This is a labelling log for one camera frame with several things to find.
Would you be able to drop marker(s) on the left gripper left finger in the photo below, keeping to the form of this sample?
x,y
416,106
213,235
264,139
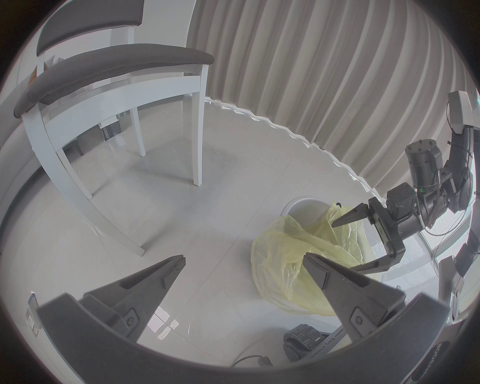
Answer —
x,y
131,296

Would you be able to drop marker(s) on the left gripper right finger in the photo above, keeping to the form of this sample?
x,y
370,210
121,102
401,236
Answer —
x,y
356,303

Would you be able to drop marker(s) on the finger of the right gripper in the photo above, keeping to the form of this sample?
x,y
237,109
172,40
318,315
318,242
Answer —
x,y
375,265
356,215

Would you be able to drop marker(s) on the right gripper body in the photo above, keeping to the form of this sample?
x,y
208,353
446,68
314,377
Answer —
x,y
388,236

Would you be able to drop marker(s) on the yellow plastic bag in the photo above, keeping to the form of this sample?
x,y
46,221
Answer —
x,y
277,258

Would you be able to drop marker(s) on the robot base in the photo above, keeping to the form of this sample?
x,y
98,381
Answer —
x,y
303,337

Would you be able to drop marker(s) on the white trash bin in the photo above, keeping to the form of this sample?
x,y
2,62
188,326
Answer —
x,y
305,208

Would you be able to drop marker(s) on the white curtain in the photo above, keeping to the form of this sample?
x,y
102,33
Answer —
x,y
337,75

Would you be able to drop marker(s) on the white chair with grey cushions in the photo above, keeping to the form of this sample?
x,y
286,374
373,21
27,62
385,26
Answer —
x,y
112,63

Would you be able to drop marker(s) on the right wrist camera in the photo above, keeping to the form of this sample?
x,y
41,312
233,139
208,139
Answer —
x,y
401,202

